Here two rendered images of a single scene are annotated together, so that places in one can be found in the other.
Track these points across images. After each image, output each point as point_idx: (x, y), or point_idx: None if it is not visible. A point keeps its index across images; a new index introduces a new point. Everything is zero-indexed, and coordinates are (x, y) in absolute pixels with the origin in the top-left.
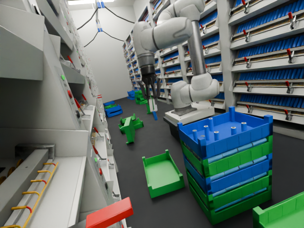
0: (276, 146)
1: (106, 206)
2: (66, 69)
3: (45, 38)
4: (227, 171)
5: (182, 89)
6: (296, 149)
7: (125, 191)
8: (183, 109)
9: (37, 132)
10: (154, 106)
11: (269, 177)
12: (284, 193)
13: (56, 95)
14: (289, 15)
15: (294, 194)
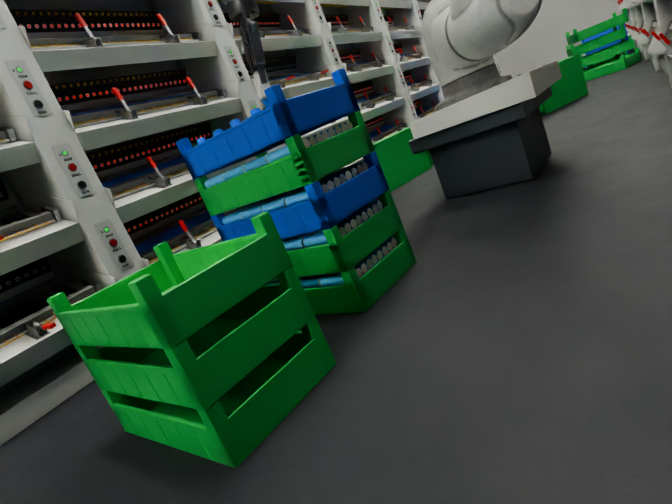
0: (636, 217)
1: None
2: (64, 54)
3: (3, 36)
4: (244, 212)
5: (434, 22)
6: (667, 233)
7: None
8: (451, 89)
9: (5, 118)
10: (258, 88)
11: (331, 247)
12: (398, 311)
13: (2, 87)
14: None
15: (406, 317)
